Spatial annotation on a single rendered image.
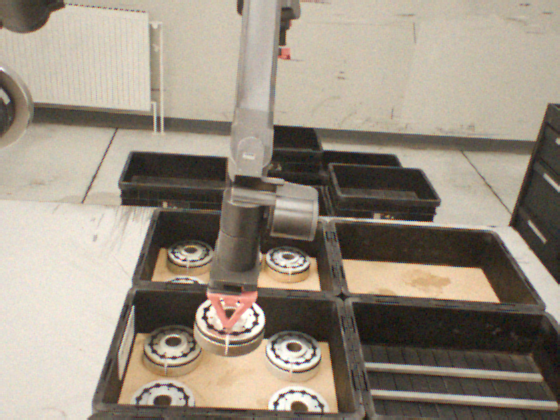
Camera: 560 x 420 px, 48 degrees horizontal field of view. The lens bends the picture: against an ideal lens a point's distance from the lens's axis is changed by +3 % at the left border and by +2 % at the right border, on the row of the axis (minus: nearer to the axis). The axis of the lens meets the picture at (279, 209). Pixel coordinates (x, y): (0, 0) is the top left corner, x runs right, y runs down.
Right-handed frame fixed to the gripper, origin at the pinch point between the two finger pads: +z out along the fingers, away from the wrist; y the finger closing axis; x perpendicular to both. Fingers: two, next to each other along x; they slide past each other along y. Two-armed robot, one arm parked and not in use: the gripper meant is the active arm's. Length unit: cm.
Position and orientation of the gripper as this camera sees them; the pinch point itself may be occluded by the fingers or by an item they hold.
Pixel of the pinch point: (229, 311)
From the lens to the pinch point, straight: 92.4
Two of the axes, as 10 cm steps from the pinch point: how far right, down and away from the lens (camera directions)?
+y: 0.0, -4.9, 8.7
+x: -9.9, -1.3, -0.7
